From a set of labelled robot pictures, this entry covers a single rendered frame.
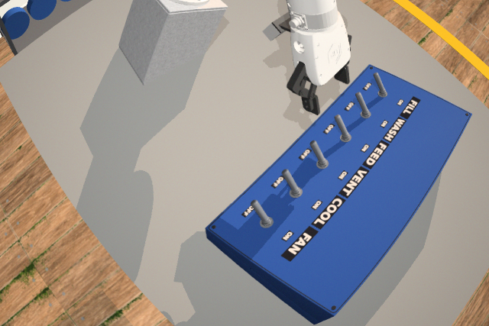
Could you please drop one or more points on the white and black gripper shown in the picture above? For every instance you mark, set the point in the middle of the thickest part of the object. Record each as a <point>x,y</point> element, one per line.
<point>318,55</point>

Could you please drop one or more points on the blue switch console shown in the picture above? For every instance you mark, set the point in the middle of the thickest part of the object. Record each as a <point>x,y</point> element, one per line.
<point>318,238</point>

